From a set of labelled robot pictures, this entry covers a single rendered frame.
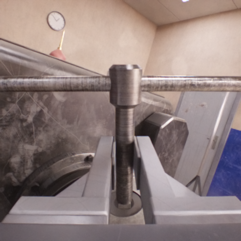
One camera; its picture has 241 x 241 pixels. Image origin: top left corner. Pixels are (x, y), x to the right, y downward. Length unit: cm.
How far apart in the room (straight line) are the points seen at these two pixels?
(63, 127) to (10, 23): 339
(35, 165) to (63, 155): 5
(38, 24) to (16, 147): 347
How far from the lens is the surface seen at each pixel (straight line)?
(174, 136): 40
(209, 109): 348
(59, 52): 74
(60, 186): 27
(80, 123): 31
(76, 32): 389
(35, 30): 367
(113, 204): 18
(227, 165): 335
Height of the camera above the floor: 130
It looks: 7 degrees down
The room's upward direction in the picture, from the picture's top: 16 degrees clockwise
